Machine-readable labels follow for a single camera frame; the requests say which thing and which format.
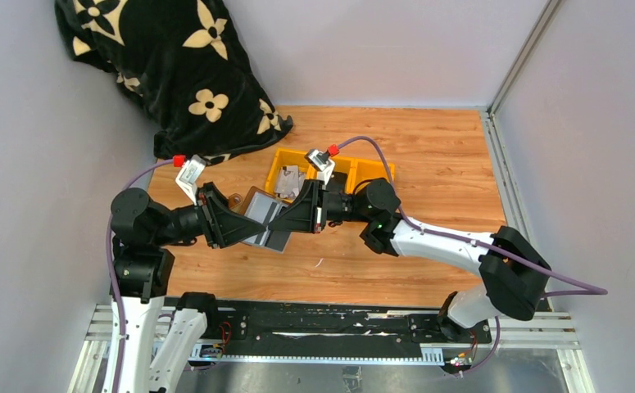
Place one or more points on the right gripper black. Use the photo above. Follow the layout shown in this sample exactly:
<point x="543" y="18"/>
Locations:
<point x="298" y="215"/>

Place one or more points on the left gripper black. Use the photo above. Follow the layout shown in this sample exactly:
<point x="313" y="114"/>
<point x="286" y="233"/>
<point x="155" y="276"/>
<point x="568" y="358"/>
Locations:
<point x="222" y="225"/>

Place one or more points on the brown leather card holder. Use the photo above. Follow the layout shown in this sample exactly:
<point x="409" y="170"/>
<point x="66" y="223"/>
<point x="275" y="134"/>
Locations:
<point x="259" y="206"/>

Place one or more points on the dark grey credit card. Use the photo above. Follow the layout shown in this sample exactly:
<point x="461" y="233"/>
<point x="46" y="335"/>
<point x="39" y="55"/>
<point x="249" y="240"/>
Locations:
<point x="276" y="240"/>

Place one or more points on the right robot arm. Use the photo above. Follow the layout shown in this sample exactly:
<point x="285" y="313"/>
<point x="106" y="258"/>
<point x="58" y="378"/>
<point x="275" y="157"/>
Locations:
<point x="514" y="276"/>

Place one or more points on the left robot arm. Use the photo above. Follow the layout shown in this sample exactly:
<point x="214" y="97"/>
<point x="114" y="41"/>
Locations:
<point x="142" y="263"/>

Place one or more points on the silver cards pile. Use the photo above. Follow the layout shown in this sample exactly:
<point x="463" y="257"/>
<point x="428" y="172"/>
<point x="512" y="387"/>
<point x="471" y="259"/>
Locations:
<point x="289" y="182"/>

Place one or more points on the yellow bin left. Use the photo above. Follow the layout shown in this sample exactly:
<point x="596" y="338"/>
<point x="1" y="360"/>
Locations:
<point x="283" y="157"/>

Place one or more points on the yellow bin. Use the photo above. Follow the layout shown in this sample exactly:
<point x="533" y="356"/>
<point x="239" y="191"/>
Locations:
<point x="283" y="157"/>
<point x="341" y="165"/>
<point x="362" y="170"/>

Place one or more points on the yellow bin middle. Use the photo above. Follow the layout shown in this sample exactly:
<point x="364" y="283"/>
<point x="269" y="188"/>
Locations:
<point x="341" y="165"/>

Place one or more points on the yellow bin right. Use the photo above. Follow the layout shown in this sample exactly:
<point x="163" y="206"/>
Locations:
<point x="362" y="170"/>

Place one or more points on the black floral blanket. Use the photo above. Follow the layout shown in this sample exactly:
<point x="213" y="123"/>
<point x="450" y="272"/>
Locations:
<point x="182" y="63"/>

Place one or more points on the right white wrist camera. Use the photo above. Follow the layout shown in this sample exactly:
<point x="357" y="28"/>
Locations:
<point x="323" y="164"/>

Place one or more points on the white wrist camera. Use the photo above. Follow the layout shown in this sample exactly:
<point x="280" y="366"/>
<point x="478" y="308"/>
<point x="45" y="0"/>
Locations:
<point x="323" y="164"/>
<point x="190" y="169"/>

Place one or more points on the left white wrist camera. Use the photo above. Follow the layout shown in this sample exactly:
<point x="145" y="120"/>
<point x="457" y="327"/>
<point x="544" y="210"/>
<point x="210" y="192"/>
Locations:
<point x="190" y="169"/>

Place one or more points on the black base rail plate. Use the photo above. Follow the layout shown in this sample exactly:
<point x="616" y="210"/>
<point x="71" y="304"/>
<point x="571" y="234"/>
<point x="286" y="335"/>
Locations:
<point x="330" y="331"/>

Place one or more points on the aluminium frame post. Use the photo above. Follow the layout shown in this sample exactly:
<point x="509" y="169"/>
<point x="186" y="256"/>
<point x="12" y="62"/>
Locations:
<point x="543" y="21"/>

